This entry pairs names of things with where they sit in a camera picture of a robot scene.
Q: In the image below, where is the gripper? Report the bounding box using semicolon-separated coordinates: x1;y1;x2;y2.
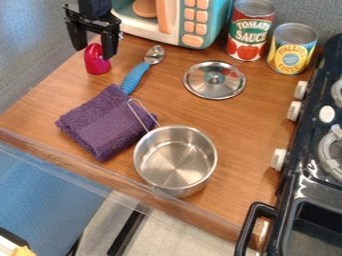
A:
61;3;125;61

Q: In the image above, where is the silver pot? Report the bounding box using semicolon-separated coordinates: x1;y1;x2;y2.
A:
125;98;220;199

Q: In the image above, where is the red toy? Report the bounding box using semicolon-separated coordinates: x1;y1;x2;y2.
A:
82;42;113;76

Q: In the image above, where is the purple cloth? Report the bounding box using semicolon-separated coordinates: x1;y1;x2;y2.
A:
54;83;161;163

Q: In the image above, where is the toy microwave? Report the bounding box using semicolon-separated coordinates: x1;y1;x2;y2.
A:
109;0;236;50

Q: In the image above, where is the silver lid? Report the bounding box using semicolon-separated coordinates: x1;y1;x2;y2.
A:
181;60;249;101

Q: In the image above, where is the red tomato can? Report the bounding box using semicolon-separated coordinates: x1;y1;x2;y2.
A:
224;0;278;63

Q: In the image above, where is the yellow pineapple can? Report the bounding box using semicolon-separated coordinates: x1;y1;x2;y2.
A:
265;22;320;76

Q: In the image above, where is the toy stove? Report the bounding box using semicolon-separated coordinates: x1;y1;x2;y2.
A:
233;33;342;256

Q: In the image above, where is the blue-handled silver spoon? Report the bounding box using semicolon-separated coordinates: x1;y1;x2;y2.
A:
118;44;166;96

